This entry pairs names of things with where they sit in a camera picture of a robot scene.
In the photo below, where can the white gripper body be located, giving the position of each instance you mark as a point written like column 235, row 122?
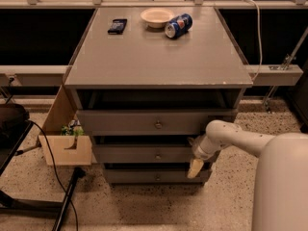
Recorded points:
column 199, row 151

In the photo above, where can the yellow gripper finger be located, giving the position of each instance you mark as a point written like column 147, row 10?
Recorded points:
column 192, row 141
column 195, row 167

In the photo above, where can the grey drawer cabinet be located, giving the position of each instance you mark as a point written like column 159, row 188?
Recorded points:
column 143, row 69

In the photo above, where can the grey drawer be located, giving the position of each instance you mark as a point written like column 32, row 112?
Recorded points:
column 150, row 122
column 129, row 176
column 142, row 154

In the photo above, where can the grey bottom drawer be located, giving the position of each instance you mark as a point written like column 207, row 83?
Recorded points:
column 129, row 176

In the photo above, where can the dark blue snack packet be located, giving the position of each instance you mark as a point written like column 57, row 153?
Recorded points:
column 118, row 26

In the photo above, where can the green snack bags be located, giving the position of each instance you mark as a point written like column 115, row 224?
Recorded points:
column 73, row 128

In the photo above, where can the white bowl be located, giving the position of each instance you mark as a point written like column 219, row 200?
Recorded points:
column 157, row 17

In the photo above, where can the wooden box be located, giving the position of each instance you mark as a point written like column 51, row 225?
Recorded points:
column 60, row 146

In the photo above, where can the grey top drawer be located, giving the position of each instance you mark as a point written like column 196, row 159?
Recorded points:
column 150, row 122

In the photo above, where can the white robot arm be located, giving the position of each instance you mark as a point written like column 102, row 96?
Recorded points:
column 280, row 201

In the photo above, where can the blue soda can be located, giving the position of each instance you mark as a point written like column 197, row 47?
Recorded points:
column 178, row 26

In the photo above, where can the black stand frame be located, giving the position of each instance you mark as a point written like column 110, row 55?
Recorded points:
column 15, row 128

